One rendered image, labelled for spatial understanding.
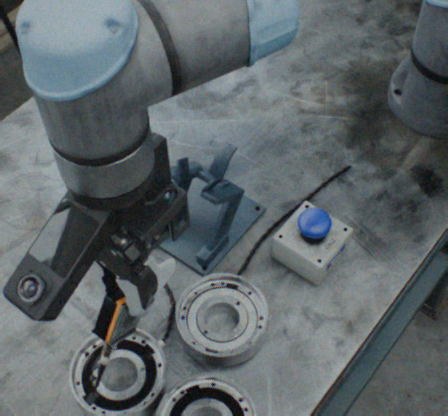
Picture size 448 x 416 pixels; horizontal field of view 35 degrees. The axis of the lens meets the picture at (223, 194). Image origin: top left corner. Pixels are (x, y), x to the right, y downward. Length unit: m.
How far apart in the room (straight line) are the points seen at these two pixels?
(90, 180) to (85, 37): 0.13
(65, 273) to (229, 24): 0.23
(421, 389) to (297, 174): 0.87
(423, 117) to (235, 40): 0.58
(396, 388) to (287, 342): 0.89
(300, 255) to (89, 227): 0.35
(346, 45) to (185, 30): 0.71
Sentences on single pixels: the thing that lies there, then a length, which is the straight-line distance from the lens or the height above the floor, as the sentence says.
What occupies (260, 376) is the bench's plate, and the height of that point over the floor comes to 0.80.
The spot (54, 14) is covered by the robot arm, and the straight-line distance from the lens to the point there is 0.46.
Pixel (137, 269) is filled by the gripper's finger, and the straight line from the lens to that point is 0.62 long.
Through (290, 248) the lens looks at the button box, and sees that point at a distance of 0.86.
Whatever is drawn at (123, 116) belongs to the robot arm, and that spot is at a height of 1.22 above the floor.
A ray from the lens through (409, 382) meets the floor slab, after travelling 1.74.
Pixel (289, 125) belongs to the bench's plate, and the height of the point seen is 0.80.
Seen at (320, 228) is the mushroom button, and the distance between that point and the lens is 0.84.
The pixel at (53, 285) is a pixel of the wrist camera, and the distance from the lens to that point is 0.59.
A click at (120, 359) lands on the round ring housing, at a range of 0.82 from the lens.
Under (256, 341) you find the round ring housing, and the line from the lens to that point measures 0.80.
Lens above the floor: 1.57
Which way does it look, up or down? 53 degrees down
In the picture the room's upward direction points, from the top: 2 degrees counter-clockwise
